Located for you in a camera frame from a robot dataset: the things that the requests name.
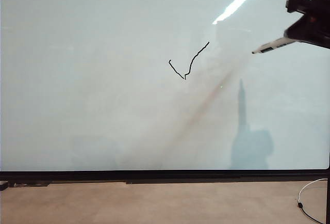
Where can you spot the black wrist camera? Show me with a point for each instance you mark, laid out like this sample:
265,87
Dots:
299,3

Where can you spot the small black box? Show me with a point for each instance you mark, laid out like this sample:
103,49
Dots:
3,184

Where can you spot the black whiteboard stand post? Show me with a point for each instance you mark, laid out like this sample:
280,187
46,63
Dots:
328,198

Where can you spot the large white glass whiteboard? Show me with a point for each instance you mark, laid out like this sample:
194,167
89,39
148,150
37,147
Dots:
77,79

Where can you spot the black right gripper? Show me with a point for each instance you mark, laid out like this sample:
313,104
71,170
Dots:
323,24

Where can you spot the black whiteboard bottom frame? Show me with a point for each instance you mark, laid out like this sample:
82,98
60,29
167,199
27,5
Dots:
165,175

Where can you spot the white whiteboard marker pen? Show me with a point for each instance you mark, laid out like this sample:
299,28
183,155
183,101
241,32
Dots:
270,46

